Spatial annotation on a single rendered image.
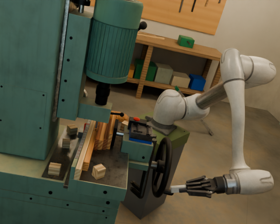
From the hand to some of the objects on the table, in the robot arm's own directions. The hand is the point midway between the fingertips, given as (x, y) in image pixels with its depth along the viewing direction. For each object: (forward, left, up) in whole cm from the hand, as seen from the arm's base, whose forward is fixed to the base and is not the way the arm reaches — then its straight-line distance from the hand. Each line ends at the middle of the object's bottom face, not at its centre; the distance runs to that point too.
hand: (178, 188), depth 128 cm
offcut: (+32, -24, +12) cm, 41 cm away
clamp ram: (+6, -31, +12) cm, 34 cm away
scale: (+14, -45, +17) cm, 50 cm away
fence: (+14, -45, +11) cm, 48 cm away
